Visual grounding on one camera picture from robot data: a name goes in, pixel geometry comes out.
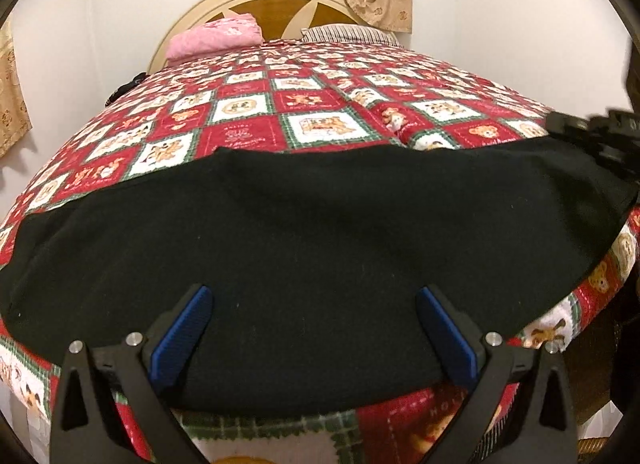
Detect black pants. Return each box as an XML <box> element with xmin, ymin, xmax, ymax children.
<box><xmin>1</xmin><ymin>137</ymin><xmax>638</xmax><ymax>415</ymax></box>

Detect red patchwork bear bedspread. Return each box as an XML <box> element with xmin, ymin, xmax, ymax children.
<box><xmin>0</xmin><ymin>39</ymin><xmax>640</xmax><ymax>464</ymax></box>

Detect beige curtain on side wall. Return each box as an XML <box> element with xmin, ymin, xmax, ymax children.
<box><xmin>0</xmin><ymin>18</ymin><xmax>32</xmax><ymax>156</ymax></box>

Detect cream wooden headboard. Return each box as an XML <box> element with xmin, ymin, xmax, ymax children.
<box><xmin>148</xmin><ymin>0</ymin><xmax>364</xmax><ymax>73</ymax></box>

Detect striped pillow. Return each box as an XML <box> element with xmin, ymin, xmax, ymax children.
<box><xmin>300</xmin><ymin>23</ymin><xmax>400</xmax><ymax>47</ymax></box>

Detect pink folded blanket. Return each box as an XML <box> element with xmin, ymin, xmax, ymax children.
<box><xmin>165</xmin><ymin>13</ymin><xmax>264</xmax><ymax>62</ymax></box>

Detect black object beside bed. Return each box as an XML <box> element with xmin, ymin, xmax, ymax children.
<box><xmin>104</xmin><ymin>72</ymin><xmax>149</xmax><ymax>108</ymax></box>

